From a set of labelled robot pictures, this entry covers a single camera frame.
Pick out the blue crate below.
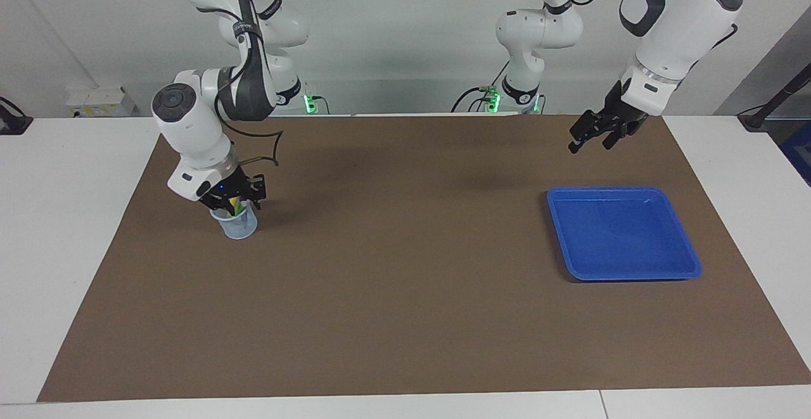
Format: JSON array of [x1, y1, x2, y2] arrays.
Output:
[[778, 121, 811, 186]]

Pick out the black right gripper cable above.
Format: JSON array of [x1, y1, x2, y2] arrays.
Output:
[[214, 1, 284, 167]]

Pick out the pale blue mesh pen cup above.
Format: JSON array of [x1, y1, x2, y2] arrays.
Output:
[[209, 202, 259, 240]]

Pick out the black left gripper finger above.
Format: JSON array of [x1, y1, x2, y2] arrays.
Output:
[[568, 112, 599, 153], [602, 124, 634, 150]]

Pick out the black left base cable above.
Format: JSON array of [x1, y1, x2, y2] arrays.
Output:
[[451, 56, 511, 114]]

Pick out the black clamp mount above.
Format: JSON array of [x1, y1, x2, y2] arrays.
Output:
[[0, 97, 34, 136]]

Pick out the white wall socket box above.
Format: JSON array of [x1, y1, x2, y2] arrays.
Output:
[[67, 86, 137, 117]]

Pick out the blue plastic tray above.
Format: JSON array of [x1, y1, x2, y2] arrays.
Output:
[[546, 186, 703, 281]]

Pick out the black stand pole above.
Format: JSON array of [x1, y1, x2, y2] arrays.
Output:
[[738, 63, 811, 131]]

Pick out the brown table mat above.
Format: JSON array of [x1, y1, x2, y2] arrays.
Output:
[[37, 113, 811, 403]]

